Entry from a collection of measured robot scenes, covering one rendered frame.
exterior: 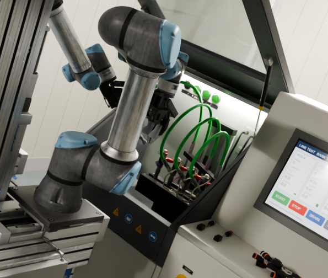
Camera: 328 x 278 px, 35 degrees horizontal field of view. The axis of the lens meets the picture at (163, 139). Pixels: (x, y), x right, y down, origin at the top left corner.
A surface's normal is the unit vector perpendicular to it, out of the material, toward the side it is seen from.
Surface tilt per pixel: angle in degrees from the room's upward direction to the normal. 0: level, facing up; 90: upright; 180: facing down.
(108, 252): 90
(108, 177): 96
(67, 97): 90
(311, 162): 76
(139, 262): 90
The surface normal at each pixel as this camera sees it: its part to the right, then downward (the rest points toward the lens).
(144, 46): -0.34, 0.32
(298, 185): -0.50, -0.22
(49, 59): 0.71, 0.42
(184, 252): -0.61, 0.00
